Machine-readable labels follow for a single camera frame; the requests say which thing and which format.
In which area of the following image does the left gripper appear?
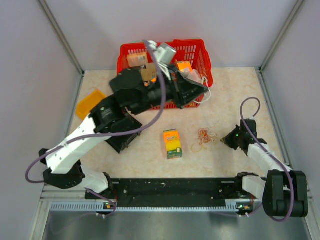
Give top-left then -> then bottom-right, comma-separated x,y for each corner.
130,64 -> 209,117

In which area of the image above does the white cable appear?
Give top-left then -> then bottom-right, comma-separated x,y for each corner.
192,76 -> 212,105

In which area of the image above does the yellow cable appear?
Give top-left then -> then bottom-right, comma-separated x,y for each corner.
191,132 -> 221,153

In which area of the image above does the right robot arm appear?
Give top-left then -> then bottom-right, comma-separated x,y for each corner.
220,118 -> 309,218

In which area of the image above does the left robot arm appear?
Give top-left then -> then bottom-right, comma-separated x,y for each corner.
39,64 -> 209,199

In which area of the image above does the clear packet in basket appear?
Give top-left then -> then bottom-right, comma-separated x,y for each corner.
187,69 -> 203,84

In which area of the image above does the orange sponge pack in basket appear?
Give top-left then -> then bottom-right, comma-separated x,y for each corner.
175,60 -> 193,73

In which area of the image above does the red plastic shopping basket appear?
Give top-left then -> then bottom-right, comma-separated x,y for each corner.
109,39 -> 214,115

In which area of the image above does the brown cardboard box in basket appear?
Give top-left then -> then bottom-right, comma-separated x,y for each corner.
140,62 -> 157,82

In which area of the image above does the sponge daddy package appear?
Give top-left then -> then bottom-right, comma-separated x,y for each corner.
163,129 -> 183,160

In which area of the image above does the orange box in basket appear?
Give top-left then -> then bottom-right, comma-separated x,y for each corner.
126,52 -> 149,68

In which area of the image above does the black plastic bin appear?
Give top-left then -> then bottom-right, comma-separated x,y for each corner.
106,113 -> 142,154

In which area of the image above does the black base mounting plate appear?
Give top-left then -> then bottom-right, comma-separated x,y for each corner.
101,177 -> 252,208

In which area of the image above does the yellow plastic bin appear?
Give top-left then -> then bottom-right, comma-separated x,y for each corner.
76,89 -> 107,120

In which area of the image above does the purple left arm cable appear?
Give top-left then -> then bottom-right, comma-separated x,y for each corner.
24,39 -> 167,218

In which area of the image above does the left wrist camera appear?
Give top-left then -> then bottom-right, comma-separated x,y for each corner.
154,43 -> 177,66

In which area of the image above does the aluminium frame rail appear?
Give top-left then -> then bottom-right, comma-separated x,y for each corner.
41,172 -> 309,218

